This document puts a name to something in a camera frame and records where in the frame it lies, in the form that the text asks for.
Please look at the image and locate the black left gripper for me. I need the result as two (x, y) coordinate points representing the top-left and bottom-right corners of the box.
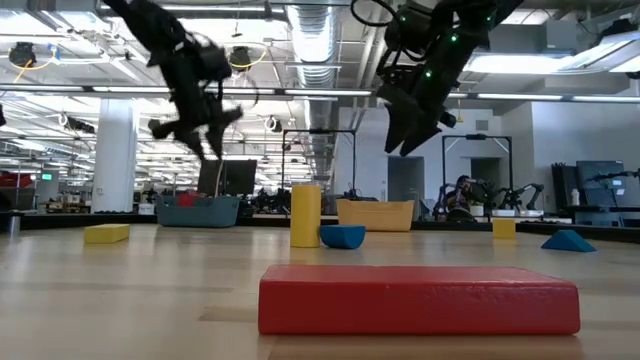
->
(148, 42), (245, 162)

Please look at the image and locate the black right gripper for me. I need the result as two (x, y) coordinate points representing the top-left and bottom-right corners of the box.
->
(374, 49), (459, 158)

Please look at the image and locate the yellow cylinder block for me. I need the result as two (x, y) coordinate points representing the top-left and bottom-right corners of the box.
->
(290, 184), (322, 249)

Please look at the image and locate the blue half cylinder block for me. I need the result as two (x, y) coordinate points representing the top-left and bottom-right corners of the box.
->
(319, 224), (367, 250)

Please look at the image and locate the yellow cube block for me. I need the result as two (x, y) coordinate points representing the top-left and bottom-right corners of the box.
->
(492, 218), (517, 240)

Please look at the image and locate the blue triangle block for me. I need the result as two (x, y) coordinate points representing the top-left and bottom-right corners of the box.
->
(540, 229), (598, 253)

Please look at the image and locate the black monitor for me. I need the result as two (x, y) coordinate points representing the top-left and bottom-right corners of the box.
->
(197, 159), (258, 197)

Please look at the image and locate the grey door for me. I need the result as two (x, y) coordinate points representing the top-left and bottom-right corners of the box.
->
(387, 156), (426, 203)
(470, 157), (502, 201)

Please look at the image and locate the dark blue-grey plastic bin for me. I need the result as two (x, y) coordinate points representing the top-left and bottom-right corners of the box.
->
(155, 194), (241, 229)

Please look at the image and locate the person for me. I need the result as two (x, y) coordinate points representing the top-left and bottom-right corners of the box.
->
(447, 174), (482, 221)

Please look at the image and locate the long ceiling light strip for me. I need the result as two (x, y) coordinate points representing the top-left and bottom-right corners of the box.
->
(0, 83), (640, 104)

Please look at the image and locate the white column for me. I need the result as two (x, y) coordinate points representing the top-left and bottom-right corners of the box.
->
(91, 98), (140, 214)

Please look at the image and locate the yellow plastic bin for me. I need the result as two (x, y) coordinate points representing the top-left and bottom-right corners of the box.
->
(336, 198), (416, 233)

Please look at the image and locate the dark grey monitor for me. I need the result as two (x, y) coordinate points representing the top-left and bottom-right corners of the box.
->
(575, 159), (626, 207)

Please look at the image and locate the black frame stand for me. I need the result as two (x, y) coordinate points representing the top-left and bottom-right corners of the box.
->
(441, 133), (513, 204)
(281, 128), (358, 201)

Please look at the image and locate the black ceiling cable reel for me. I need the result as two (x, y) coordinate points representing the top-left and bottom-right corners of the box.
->
(229, 45), (253, 70)
(7, 42), (39, 69)

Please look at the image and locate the wide silver ventilation duct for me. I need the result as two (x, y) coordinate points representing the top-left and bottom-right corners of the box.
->
(285, 0), (342, 181)

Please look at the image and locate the black aluminium table frame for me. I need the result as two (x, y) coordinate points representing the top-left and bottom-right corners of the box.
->
(0, 212), (640, 245)

